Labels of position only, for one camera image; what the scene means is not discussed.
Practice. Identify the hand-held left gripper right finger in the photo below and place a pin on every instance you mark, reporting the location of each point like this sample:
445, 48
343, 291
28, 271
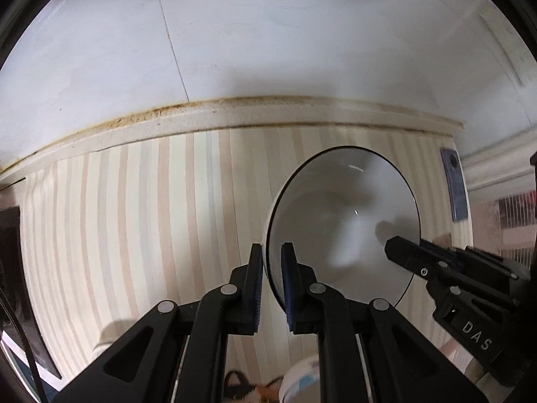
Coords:
288, 289

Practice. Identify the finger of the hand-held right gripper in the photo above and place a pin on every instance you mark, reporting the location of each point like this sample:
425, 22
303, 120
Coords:
419, 260
482, 260

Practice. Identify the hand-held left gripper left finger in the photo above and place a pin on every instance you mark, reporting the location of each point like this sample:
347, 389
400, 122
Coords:
251, 294

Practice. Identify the white bowl with dark rim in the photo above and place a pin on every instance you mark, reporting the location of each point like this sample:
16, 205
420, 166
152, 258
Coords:
335, 218

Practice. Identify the blue smartphone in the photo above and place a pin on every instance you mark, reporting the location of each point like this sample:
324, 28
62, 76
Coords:
455, 184

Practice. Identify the white bowl with blue pattern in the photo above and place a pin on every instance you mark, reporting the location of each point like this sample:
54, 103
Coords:
298, 382

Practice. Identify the striped counter mat with cat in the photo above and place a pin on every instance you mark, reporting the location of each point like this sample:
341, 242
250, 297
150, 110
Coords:
147, 218

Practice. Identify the black gas stove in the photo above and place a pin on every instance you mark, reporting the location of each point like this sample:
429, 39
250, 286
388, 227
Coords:
10, 260

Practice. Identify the glass door with white frame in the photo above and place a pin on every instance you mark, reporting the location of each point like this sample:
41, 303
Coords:
518, 218

